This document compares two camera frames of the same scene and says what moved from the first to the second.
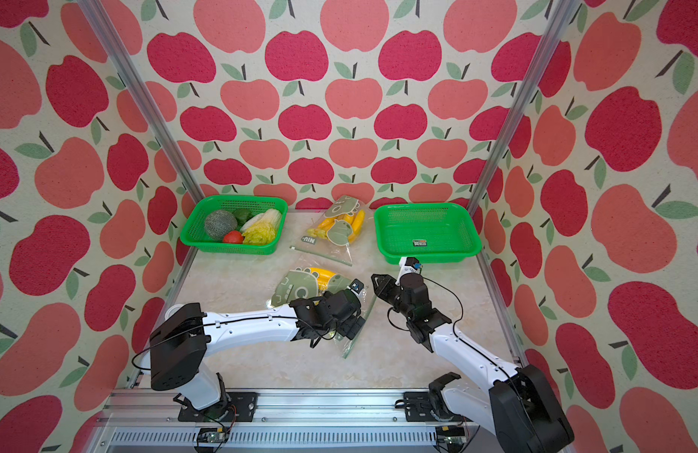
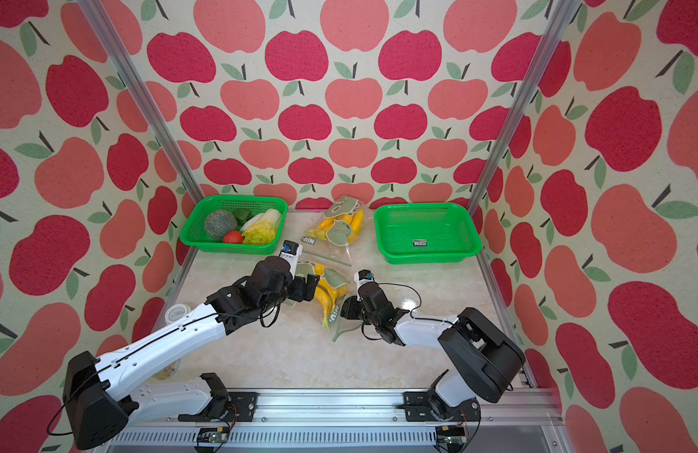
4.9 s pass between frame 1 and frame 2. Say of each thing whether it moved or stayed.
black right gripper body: moved
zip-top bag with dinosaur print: stayed
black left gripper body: moved
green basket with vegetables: stayed
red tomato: stayed
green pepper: stayed
